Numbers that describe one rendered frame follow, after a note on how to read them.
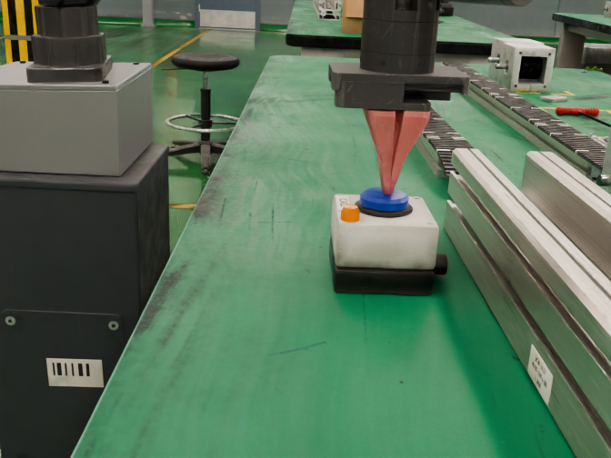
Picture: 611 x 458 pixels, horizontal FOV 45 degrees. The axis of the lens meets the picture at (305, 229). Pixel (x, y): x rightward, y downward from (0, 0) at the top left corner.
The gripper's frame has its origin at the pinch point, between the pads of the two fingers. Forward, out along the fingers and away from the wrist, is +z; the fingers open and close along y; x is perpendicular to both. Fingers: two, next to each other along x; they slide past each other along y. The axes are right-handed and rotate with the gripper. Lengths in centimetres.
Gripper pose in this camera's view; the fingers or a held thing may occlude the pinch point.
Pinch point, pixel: (387, 183)
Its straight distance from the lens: 60.7
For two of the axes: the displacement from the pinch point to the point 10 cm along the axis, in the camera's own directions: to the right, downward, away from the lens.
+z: -0.4, 9.4, 3.3
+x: -0.2, -3.3, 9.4
